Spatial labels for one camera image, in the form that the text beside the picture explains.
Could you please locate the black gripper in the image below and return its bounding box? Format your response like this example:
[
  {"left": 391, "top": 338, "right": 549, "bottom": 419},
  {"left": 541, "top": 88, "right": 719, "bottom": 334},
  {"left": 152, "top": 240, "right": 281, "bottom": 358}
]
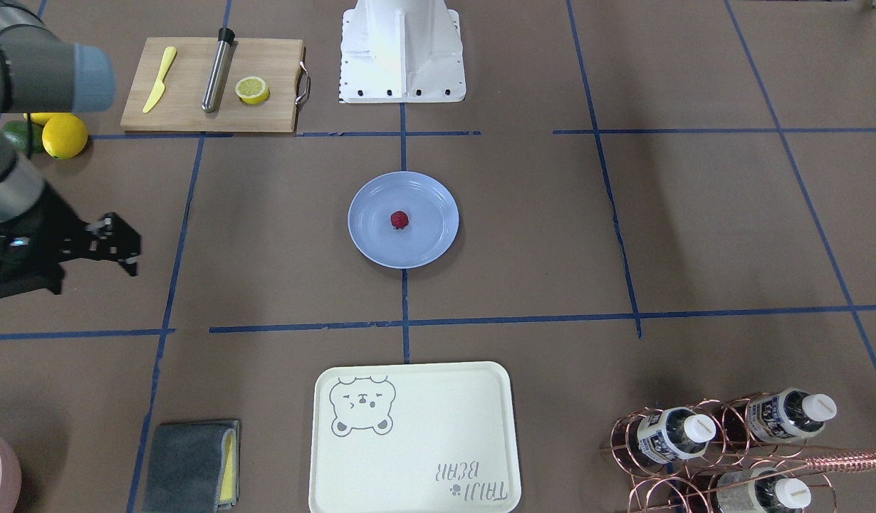
[{"left": 0, "top": 186, "right": 141, "bottom": 299}]

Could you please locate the red strawberry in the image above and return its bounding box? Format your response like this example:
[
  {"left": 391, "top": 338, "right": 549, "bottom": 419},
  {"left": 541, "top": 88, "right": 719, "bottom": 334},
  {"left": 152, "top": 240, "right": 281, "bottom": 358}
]
[{"left": 389, "top": 210, "right": 410, "bottom": 231}]

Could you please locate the blue plate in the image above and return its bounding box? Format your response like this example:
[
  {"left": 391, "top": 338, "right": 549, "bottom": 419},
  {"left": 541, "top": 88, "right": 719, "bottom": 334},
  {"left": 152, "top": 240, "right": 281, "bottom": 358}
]
[{"left": 347, "top": 171, "right": 460, "bottom": 269}]

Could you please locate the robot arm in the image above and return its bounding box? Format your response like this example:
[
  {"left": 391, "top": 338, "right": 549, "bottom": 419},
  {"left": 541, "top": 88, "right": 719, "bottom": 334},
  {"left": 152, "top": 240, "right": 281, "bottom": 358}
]
[{"left": 0, "top": 1, "right": 142, "bottom": 299}]

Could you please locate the round yellow lemon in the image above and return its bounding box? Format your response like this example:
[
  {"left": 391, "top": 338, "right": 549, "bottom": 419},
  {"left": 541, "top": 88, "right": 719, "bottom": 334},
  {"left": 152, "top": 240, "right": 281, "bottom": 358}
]
[{"left": 42, "top": 113, "right": 89, "bottom": 160}]

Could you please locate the bamboo cutting board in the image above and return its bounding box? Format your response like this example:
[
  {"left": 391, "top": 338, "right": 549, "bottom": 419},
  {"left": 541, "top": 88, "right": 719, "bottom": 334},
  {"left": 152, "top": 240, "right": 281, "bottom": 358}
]
[{"left": 121, "top": 36, "right": 310, "bottom": 133}]

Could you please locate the oval yellow lemon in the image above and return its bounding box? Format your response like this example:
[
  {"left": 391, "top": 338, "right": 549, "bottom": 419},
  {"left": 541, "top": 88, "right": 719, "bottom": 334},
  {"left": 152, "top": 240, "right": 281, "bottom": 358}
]
[{"left": 24, "top": 113, "right": 59, "bottom": 126}]

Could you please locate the green lime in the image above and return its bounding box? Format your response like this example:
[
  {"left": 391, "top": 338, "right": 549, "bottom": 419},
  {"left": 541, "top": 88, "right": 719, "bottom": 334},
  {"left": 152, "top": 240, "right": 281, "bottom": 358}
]
[{"left": 1, "top": 120, "right": 46, "bottom": 155}]

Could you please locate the lemon half slice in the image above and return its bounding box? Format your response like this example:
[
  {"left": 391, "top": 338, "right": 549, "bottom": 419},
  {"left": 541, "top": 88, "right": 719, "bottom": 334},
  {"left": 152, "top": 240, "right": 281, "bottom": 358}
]
[{"left": 235, "top": 76, "right": 270, "bottom": 105}]

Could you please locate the grey folded cloth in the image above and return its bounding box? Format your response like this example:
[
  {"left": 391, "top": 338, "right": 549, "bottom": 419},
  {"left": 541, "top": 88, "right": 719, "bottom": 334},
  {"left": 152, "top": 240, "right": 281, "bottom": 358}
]
[{"left": 141, "top": 419, "right": 241, "bottom": 512}]

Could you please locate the yellow plastic knife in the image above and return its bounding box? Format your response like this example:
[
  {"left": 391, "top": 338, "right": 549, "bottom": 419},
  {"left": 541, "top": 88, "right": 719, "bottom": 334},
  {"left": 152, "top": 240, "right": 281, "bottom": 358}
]
[{"left": 141, "top": 46, "right": 177, "bottom": 114}]

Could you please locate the yellow sponge cloth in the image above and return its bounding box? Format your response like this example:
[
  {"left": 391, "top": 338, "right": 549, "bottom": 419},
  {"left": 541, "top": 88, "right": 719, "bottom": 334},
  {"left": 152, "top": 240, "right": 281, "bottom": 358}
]
[{"left": 217, "top": 429, "right": 237, "bottom": 509}]

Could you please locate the steel muddler black tip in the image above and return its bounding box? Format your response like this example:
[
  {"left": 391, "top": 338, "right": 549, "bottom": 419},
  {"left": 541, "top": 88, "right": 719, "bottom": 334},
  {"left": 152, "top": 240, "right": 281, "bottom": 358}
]
[{"left": 201, "top": 27, "right": 235, "bottom": 113}]

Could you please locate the cream bear tray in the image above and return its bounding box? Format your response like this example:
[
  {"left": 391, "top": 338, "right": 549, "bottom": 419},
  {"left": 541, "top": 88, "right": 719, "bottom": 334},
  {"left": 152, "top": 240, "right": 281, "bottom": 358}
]
[{"left": 308, "top": 361, "right": 522, "bottom": 512}]

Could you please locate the dark drink bottle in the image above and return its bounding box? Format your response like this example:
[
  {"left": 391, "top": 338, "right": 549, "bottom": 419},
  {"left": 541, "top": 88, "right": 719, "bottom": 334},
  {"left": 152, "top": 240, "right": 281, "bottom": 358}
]
[
  {"left": 744, "top": 388, "right": 838, "bottom": 444},
  {"left": 627, "top": 407, "right": 718, "bottom": 470},
  {"left": 709, "top": 467, "right": 813, "bottom": 512}
]

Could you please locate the dark drink bottle front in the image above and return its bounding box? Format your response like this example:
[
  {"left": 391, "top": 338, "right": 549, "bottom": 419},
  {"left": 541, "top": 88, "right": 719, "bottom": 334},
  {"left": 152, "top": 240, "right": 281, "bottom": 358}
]
[{"left": 709, "top": 467, "right": 813, "bottom": 512}]

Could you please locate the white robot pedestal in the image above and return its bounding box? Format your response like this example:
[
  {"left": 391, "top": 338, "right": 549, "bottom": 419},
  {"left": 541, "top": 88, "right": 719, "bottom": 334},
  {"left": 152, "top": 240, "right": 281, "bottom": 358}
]
[{"left": 338, "top": 1, "right": 467, "bottom": 104}]

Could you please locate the copper wire bottle rack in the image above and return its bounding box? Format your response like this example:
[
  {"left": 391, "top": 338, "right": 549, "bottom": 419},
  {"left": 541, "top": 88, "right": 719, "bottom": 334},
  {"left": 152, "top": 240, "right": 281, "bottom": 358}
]
[{"left": 600, "top": 393, "right": 876, "bottom": 512}]

